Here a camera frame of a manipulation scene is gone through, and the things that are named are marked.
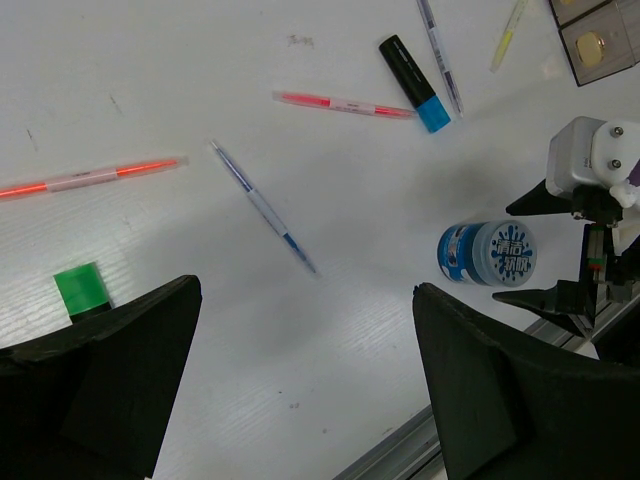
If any clear drawer organizer box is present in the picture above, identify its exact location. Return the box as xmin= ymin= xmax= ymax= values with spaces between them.
xmin=548 ymin=0 xmax=639 ymax=87

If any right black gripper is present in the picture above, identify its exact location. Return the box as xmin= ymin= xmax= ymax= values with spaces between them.
xmin=492 ymin=181 xmax=639 ymax=360

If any green cap black highlighter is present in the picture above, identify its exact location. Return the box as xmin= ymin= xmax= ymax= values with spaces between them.
xmin=53 ymin=262 xmax=112 ymax=324

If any blue cap black highlighter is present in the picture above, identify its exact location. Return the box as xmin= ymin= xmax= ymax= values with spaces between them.
xmin=378 ymin=35 xmax=451 ymax=133

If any red slim highlighter pen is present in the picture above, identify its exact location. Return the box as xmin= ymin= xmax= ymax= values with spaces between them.
xmin=272 ymin=91 xmax=417 ymax=119

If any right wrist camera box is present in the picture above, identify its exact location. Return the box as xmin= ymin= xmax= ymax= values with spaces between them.
xmin=545 ymin=116 xmax=639 ymax=208

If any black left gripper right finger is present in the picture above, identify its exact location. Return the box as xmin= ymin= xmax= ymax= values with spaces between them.
xmin=411 ymin=281 xmax=640 ymax=480

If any aluminium frame rail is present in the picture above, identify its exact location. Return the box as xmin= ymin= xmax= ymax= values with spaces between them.
xmin=332 ymin=294 xmax=640 ymax=480

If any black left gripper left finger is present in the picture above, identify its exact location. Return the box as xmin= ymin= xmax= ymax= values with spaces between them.
xmin=1 ymin=275 xmax=202 ymax=479

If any orange slim highlighter pen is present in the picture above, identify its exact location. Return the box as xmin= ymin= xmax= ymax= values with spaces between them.
xmin=1 ymin=156 xmax=188 ymax=202

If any yellow slim highlighter pen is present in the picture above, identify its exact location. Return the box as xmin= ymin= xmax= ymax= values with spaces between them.
xmin=490 ymin=0 xmax=528 ymax=73

